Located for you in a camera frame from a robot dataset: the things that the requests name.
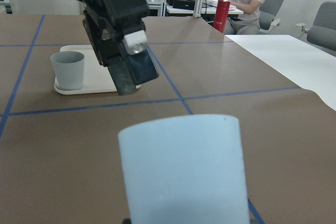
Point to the grey plastic cup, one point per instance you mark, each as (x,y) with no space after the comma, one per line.
(69,67)

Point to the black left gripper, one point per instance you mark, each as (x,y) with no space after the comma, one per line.
(106,23)

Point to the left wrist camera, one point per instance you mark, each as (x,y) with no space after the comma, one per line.
(135,42)

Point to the cream serving tray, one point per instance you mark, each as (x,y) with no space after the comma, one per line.
(96,78)

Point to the red water bottle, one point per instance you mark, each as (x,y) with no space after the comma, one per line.
(221,15)

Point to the blue plastic cup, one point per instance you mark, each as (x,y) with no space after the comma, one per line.
(185,169)

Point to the grey office chair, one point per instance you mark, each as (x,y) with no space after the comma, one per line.
(268,12)

